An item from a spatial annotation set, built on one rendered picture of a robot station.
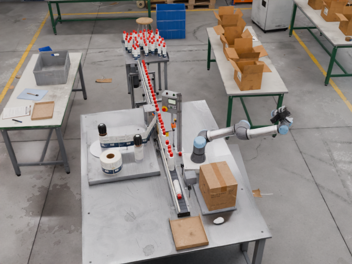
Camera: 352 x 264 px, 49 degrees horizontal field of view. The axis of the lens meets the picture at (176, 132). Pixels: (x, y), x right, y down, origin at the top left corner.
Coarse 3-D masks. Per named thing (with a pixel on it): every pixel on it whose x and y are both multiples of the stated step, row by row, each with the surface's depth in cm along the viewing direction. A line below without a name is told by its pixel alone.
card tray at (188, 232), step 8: (200, 216) 325; (176, 224) 323; (184, 224) 323; (192, 224) 323; (200, 224) 323; (176, 232) 317; (184, 232) 316; (192, 232) 316; (200, 232) 316; (176, 240) 310; (184, 240) 310; (192, 240) 310; (200, 240) 310; (176, 248) 302; (184, 248) 304
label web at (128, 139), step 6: (150, 120) 414; (156, 120) 417; (150, 126) 401; (144, 132) 387; (150, 132) 404; (126, 138) 386; (132, 138) 388; (144, 138) 392; (126, 144) 390; (132, 144) 392
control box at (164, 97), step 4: (164, 92) 368; (168, 92) 368; (172, 92) 368; (176, 92) 368; (164, 96) 365; (168, 96) 364; (172, 96) 362; (176, 96) 362; (164, 100) 367; (176, 100) 361; (164, 104) 370; (172, 104) 366; (176, 104) 364; (168, 108) 371; (168, 112) 374; (172, 112) 371; (176, 112) 370
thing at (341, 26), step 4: (344, 8) 649; (348, 8) 648; (344, 12) 651; (348, 12) 651; (340, 16) 639; (344, 16) 642; (348, 16) 655; (340, 20) 657; (344, 20) 642; (348, 20) 659; (340, 24) 657; (344, 24) 642; (348, 24) 628; (340, 28) 657; (344, 28) 642; (348, 28) 632; (344, 32) 643; (348, 32) 636
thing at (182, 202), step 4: (164, 152) 390; (172, 172) 367; (176, 172) 367; (172, 176) 363; (176, 176) 363; (172, 180) 358; (180, 184) 354; (180, 200) 338; (184, 200) 338; (180, 204) 334; (184, 204) 334; (180, 208) 331; (184, 208) 331; (180, 212) 327; (184, 212) 327
